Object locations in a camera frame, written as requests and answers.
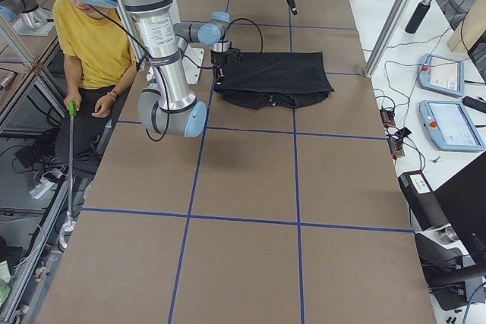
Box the black printed t-shirt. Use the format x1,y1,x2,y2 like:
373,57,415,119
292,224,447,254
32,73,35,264
213,52,334,109

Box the person in yellow shirt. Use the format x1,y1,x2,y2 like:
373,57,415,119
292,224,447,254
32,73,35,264
53,0,137,178

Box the black water bottle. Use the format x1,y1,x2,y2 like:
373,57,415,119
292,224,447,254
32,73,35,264
405,0,432,34

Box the far teach pendant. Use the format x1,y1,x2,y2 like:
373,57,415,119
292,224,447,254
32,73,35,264
418,54,465,97

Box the teach pendant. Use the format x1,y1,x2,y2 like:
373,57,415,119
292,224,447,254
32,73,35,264
418,100,485,153
418,54,465,97

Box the near teach pendant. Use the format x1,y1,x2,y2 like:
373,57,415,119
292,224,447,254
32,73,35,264
418,100,485,153

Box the black box with label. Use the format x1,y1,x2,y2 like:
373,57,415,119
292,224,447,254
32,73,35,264
398,170,449,230

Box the black monitor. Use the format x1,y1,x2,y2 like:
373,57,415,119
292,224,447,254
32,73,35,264
435,153,486,263

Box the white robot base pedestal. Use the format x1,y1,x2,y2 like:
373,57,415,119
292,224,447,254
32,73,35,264
146,46,205,86

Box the aluminium frame post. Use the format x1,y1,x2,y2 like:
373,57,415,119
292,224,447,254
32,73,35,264
363,0,411,78

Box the green handled reacher stick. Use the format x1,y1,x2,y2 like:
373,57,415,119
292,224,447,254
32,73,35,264
58,100,77,252

